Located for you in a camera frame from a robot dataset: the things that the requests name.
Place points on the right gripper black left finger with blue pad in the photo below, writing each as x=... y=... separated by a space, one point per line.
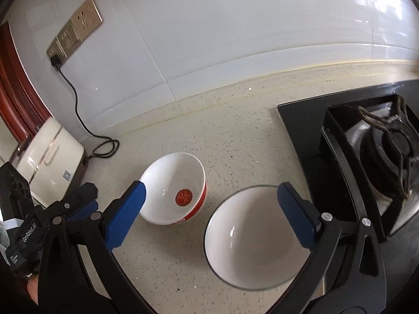
x=64 y=284

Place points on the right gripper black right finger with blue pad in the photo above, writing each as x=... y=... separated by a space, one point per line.
x=364 y=287

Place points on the white bowl dark rim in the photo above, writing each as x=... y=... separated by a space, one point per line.
x=249 y=244

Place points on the cream rice cooker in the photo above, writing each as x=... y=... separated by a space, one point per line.
x=53 y=162

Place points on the black gas stove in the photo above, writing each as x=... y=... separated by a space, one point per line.
x=359 y=154

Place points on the red wooden window frame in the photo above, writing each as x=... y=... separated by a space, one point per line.
x=22 y=110

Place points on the gold wall socket panel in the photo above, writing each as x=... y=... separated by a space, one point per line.
x=80 y=26

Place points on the rusty stove pan support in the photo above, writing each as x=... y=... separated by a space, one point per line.
x=389 y=151

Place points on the red and white bowl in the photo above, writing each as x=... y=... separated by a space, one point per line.
x=176 y=188

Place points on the person's hand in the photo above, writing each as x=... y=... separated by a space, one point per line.
x=32 y=288

